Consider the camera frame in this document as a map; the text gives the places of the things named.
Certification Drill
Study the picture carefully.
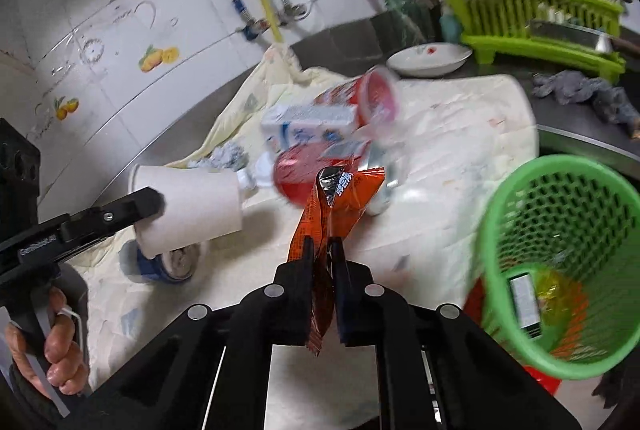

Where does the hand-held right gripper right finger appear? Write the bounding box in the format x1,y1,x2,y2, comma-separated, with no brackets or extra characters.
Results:
327,237,583,430

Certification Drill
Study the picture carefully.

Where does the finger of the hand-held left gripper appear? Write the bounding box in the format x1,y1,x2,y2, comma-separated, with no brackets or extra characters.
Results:
59,187,167,257

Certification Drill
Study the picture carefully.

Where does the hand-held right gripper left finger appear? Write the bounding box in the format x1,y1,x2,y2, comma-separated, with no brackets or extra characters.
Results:
65,237,317,430

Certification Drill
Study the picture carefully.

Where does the orange snack wrapper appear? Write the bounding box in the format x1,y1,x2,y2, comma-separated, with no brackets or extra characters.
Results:
287,166,387,357

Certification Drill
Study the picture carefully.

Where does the white paper roll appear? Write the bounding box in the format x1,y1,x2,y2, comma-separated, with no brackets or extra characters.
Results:
127,164,245,259

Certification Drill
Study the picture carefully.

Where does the grey paper ball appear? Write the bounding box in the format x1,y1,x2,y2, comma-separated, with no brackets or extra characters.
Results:
187,142,251,173

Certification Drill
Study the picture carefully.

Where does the green plastic mesh basket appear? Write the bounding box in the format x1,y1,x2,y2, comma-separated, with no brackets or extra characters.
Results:
470,155,640,381

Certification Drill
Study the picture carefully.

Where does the person's left hand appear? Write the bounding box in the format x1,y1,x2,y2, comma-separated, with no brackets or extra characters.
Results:
5,287,91,400

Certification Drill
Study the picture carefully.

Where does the blue tin can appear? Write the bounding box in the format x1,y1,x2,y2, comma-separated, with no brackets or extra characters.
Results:
119,240,203,285

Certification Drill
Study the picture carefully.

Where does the red soda can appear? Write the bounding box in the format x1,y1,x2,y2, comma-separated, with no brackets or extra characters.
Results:
272,142,401,216

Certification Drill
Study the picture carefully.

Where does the white and blue carton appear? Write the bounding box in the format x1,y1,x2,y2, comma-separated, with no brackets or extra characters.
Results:
260,104,361,151

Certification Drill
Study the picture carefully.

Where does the cream printed blanket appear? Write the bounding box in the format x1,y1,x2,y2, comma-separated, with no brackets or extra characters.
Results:
65,46,542,430

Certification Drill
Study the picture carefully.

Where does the red instant noodle cup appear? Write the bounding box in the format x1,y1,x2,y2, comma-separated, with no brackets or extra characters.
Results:
312,65,401,131

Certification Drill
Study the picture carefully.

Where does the small white box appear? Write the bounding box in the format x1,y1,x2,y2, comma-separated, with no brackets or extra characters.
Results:
507,274,543,338

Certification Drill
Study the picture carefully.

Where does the yellow plastic wrapper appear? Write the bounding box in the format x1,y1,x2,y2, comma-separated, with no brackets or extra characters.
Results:
535,270,576,311

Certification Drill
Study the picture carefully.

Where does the white plate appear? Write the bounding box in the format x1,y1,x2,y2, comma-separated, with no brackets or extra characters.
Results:
386,42,473,78

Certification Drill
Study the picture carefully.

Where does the red plastic object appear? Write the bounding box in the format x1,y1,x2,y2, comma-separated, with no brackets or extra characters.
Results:
462,279,563,396

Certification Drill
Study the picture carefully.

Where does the orange packet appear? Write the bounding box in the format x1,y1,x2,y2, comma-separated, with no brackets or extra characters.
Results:
547,280,592,357

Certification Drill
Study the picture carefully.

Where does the green utensil holder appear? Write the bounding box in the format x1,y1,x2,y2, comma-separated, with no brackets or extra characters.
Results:
384,0,441,46

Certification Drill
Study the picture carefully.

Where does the teal cup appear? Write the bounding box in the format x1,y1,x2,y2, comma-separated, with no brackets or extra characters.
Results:
440,12,463,43

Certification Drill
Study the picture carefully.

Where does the grey rag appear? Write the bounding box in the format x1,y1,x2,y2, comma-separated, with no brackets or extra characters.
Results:
531,70,640,127

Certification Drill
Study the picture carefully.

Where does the green plastic dish rack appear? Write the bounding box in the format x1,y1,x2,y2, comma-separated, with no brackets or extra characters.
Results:
434,0,627,83

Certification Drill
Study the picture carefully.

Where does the steel cleaver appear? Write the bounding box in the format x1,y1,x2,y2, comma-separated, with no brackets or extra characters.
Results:
527,19,640,56

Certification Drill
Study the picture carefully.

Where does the fruit wall sticker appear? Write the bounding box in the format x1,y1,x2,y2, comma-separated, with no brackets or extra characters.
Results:
54,96,81,121
139,45,180,73

